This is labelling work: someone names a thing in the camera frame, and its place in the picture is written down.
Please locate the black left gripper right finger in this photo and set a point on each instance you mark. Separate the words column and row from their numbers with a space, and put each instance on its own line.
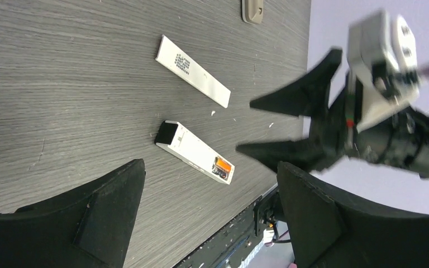
column 330, row 227

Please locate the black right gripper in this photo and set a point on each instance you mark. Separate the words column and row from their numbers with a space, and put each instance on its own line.
column 308, row 96

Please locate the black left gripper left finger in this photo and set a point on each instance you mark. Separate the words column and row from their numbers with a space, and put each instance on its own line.
column 88, row 226

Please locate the white slim remote control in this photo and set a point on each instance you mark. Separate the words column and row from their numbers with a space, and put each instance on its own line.
column 179, row 141

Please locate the white remote back cover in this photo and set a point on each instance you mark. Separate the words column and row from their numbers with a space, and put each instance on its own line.
column 181, row 64

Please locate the orange battery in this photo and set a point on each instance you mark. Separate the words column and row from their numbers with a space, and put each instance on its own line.
column 221, row 163

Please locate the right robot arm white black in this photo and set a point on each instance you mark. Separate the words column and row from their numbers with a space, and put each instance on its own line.
column 399, row 141

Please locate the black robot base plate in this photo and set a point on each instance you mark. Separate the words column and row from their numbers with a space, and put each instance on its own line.
column 239, row 240

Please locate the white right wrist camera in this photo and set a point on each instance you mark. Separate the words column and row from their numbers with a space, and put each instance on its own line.
column 381, row 53

